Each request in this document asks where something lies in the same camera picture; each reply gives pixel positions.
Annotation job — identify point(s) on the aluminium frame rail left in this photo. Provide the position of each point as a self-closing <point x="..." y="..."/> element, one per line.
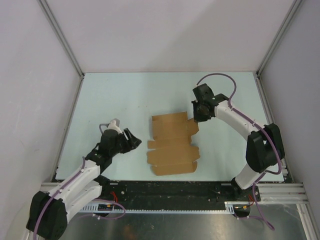
<point x="50" y="16"/>

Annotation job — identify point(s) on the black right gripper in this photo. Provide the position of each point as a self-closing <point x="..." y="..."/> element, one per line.
<point x="197" y="118"/>

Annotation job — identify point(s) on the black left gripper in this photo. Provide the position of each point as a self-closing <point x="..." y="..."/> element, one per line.
<point x="134" y="141"/>

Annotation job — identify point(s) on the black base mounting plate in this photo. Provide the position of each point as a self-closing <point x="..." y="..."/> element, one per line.
<point x="213" y="190"/>

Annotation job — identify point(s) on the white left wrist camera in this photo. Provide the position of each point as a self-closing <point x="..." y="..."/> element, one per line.
<point x="114" y="126"/>

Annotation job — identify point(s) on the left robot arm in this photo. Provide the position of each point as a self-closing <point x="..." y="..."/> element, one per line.
<point x="50" y="212"/>

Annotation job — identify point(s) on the brown cardboard box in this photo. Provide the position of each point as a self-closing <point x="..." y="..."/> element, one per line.
<point x="171" y="152"/>

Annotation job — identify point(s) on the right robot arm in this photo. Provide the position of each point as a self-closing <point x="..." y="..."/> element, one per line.
<point x="264" y="145"/>

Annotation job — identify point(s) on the aluminium frame rail right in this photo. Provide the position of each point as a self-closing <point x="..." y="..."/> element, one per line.
<point x="284" y="27"/>

